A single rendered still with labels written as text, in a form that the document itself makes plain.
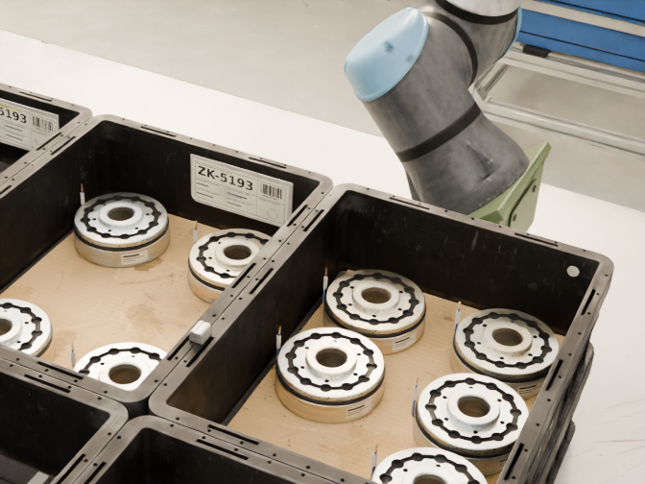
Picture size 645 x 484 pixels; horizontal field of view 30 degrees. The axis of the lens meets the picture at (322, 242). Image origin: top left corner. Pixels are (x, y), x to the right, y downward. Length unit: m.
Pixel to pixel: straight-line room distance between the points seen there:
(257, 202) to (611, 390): 0.45
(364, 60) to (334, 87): 2.05
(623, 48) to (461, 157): 1.61
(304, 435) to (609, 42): 2.03
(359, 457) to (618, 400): 0.41
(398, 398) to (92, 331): 0.31
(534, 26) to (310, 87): 0.73
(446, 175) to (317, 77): 2.11
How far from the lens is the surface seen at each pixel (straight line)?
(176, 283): 1.29
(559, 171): 3.18
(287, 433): 1.11
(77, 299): 1.27
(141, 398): 1.00
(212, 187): 1.34
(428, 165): 1.43
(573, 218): 1.69
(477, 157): 1.43
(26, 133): 1.46
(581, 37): 3.02
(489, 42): 1.52
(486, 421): 1.09
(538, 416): 1.01
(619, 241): 1.66
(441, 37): 1.45
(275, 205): 1.31
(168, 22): 3.83
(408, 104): 1.41
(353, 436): 1.11
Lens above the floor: 1.60
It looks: 35 degrees down
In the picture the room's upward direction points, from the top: 3 degrees clockwise
